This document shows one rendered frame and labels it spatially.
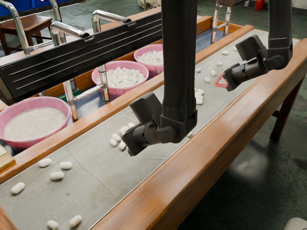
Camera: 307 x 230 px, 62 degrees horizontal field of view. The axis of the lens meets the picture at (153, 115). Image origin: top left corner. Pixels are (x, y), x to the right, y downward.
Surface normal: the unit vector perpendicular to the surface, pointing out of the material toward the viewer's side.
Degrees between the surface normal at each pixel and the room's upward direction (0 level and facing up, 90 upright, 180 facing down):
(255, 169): 0
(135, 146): 49
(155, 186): 0
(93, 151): 0
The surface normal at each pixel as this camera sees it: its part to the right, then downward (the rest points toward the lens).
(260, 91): 0.00, -0.79
